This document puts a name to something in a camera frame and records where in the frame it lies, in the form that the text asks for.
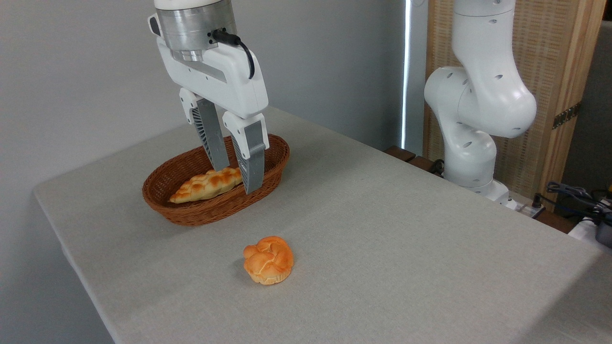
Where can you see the dark metal screen hinge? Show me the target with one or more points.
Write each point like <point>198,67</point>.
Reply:
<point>566,115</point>

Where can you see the round orange bread bun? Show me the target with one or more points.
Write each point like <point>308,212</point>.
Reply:
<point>267,260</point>

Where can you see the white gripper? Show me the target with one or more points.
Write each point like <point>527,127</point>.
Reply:
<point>229,81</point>

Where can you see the wooden folding screen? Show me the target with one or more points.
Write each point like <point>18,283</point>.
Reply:
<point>550,48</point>

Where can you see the long braided bread loaf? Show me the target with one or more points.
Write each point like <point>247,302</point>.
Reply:
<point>201,188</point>

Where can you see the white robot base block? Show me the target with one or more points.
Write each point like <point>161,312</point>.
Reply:
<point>519,205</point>

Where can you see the grey box device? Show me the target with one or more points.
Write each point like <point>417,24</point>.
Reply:
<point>605,234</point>

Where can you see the brown wicker basket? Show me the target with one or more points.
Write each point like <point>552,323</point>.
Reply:
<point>210,215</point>

